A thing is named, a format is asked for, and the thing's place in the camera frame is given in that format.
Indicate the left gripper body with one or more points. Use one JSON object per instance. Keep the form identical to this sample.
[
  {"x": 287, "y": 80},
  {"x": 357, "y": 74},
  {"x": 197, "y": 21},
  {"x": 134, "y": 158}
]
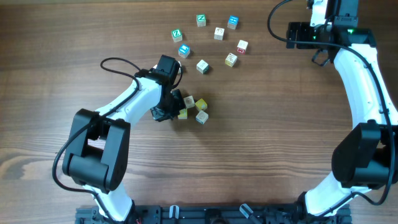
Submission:
[{"x": 169, "y": 107}]

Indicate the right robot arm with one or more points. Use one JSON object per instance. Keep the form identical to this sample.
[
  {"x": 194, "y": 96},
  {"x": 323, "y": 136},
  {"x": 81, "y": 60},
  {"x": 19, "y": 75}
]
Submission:
[{"x": 364, "y": 164}]

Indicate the green z block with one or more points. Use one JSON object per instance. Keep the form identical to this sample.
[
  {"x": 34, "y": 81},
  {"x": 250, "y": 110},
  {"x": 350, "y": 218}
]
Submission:
[
  {"x": 201, "y": 20},
  {"x": 177, "y": 35}
]

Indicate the white teal block centre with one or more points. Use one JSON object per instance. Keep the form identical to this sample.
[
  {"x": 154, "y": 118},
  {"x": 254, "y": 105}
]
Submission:
[{"x": 202, "y": 66}]

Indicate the green Z block left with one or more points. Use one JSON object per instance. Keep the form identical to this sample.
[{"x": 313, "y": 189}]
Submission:
[{"x": 177, "y": 35}]

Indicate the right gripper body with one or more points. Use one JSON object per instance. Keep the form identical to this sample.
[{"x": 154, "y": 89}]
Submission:
[{"x": 304, "y": 32}]

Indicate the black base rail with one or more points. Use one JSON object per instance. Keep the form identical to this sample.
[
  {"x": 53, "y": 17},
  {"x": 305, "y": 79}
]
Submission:
[{"x": 277, "y": 213}]

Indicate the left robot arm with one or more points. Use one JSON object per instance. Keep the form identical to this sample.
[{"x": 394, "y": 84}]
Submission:
[{"x": 95, "y": 154}]

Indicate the red M block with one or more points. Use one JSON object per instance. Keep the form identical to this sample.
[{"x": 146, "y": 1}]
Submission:
[{"x": 242, "y": 46}]

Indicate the green Z block top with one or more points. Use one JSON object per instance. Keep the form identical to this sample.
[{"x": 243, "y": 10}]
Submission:
[{"x": 201, "y": 20}]

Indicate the blue block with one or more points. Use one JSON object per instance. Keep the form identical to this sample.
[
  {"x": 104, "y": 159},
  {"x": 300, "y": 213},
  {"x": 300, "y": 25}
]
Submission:
[
  {"x": 233, "y": 22},
  {"x": 184, "y": 51}
]

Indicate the yellow sided picture block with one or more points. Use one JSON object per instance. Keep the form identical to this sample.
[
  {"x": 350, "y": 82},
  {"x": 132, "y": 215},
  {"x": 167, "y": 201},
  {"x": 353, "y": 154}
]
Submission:
[{"x": 231, "y": 59}]

